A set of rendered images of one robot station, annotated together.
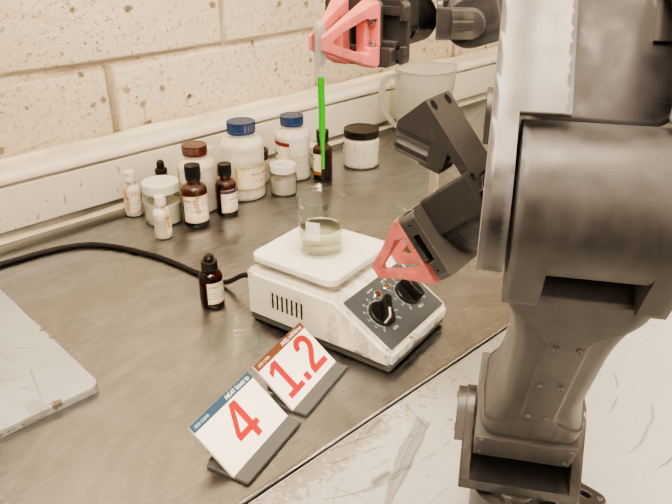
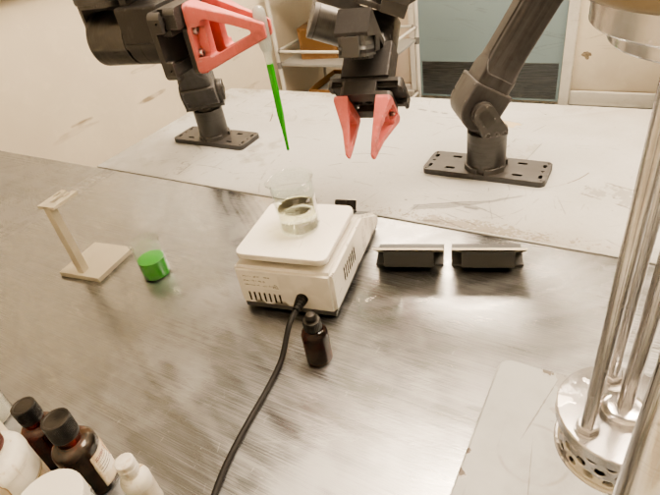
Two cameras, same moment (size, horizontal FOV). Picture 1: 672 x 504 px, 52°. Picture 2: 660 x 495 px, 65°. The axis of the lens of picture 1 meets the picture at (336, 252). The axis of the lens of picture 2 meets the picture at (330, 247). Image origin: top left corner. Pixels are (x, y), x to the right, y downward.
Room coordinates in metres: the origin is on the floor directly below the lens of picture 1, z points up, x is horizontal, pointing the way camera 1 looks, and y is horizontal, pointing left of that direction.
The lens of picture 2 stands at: (0.79, 0.56, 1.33)
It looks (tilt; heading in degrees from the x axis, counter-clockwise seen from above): 35 degrees down; 259
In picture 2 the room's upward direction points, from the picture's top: 10 degrees counter-clockwise
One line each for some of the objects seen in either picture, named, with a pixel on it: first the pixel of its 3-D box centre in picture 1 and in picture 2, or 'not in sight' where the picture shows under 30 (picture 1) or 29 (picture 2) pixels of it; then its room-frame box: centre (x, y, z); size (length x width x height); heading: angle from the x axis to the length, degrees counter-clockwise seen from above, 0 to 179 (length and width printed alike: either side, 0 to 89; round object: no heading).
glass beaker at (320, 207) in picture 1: (320, 220); (293, 202); (0.72, 0.02, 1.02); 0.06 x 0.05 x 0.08; 7
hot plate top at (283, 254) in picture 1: (321, 251); (296, 231); (0.72, 0.02, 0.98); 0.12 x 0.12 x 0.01; 55
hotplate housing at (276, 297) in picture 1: (339, 289); (309, 247); (0.71, 0.00, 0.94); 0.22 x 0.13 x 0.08; 55
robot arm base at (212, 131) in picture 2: not in sight; (211, 123); (0.79, -0.56, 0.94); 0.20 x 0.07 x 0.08; 134
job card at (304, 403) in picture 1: (301, 367); (409, 247); (0.58, 0.04, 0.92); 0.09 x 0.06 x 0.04; 152
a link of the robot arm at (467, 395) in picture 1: (515, 440); (482, 113); (0.38, -0.13, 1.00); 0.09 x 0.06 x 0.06; 77
